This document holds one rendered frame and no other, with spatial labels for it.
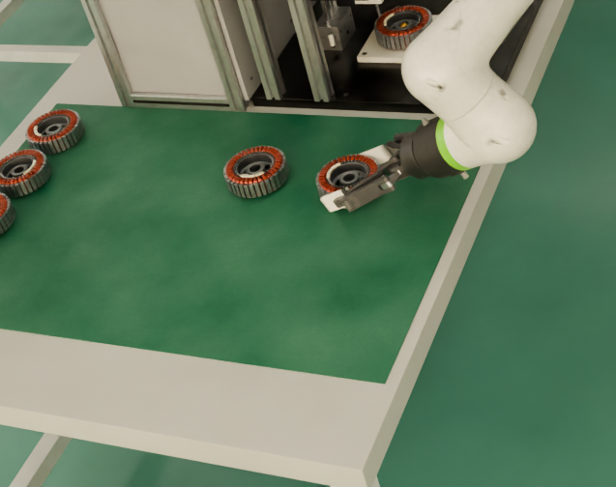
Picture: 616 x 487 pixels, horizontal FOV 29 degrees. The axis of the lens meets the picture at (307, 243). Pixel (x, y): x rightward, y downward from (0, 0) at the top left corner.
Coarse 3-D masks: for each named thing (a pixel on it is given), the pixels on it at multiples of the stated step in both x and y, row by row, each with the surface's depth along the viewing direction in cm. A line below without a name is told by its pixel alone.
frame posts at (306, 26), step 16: (240, 0) 215; (256, 0) 216; (288, 0) 211; (304, 0) 211; (256, 16) 217; (304, 16) 212; (256, 32) 219; (304, 32) 216; (256, 48) 222; (272, 48) 223; (304, 48) 217; (320, 48) 218; (256, 64) 224; (272, 64) 224; (320, 64) 219; (272, 80) 225; (320, 80) 221; (272, 96) 229; (320, 96) 224
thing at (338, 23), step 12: (336, 12) 237; (348, 12) 237; (324, 24) 234; (336, 24) 233; (348, 24) 237; (324, 36) 235; (336, 36) 234; (348, 36) 238; (324, 48) 237; (336, 48) 236
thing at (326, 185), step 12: (348, 156) 207; (360, 156) 206; (324, 168) 206; (336, 168) 206; (348, 168) 207; (360, 168) 206; (372, 168) 202; (324, 180) 203; (336, 180) 206; (348, 180) 205; (360, 180) 204; (324, 192) 202
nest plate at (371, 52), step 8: (432, 16) 236; (368, 40) 234; (376, 40) 234; (368, 48) 232; (376, 48) 231; (384, 48) 231; (360, 56) 231; (368, 56) 230; (376, 56) 229; (384, 56) 229; (392, 56) 228; (400, 56) 227
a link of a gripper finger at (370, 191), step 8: (384, 176) 189; (368, 184) 191; (376, 184) 190; (352, 192) 193; (360, 192) 192; (368, 192) 191; (376, 192) 191; (384, 192) 190; (344, 200) 194; (352, 200) 193; (360, 200) 193; (368, 200) 192; (352, 208) 194
